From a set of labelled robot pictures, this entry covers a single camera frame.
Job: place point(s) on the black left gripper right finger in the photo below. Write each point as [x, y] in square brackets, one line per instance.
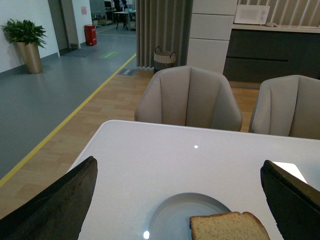
[294, 204]

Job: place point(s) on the brown bread slice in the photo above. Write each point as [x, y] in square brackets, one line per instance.
[227, 226]

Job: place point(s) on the green potted plant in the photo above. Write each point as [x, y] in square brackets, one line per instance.
[25, 31]

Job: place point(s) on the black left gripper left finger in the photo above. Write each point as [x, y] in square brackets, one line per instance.
[58, 212]

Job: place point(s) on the beige chair left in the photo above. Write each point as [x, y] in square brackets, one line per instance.
[192, 97]

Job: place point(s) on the red bin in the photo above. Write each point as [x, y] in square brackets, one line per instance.
[90, 34]

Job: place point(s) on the gold plant pot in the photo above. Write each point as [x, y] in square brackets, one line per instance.
[31, 57]

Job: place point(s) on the white microwave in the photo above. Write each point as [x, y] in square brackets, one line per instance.
[251, 14]

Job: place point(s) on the grey curtain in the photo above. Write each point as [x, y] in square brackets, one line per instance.
[165, 24]

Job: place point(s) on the white cabinet column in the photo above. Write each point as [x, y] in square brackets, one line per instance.
[210, 31]

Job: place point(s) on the dark kitchen counter cabinet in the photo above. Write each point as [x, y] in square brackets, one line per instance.
[254, 56]

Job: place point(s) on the beige chair right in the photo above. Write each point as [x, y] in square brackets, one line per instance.
[288, 106]

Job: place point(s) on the distant desk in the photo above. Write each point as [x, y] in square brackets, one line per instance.
[127, 19]

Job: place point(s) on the beige chair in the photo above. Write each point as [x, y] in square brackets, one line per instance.
[288, 106]
[192, 97]

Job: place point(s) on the light blue round plate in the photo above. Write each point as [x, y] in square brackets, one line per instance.
[171, 219]

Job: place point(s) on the woven basket with handles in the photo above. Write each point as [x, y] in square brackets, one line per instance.
[163, 59]

